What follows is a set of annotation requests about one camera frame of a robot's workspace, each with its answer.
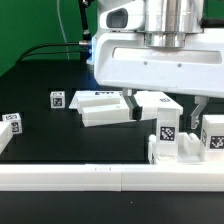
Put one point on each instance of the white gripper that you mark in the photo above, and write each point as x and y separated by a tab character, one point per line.
123	60

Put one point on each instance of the white chair seat plate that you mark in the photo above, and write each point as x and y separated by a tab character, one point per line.
188	150

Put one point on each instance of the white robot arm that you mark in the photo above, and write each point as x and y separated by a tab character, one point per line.
162	45

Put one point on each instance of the white chair back pieces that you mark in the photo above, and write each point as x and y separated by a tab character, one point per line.
109	107

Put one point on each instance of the small white tagged cube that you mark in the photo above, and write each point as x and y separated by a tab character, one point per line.
15	120
57	99

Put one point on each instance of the small white tagged cube left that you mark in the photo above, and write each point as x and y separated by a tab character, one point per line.
15	120

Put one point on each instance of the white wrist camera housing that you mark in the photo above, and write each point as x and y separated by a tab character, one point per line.
127	17

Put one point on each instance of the white U-shaped fence wall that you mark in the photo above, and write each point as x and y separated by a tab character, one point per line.
69	157

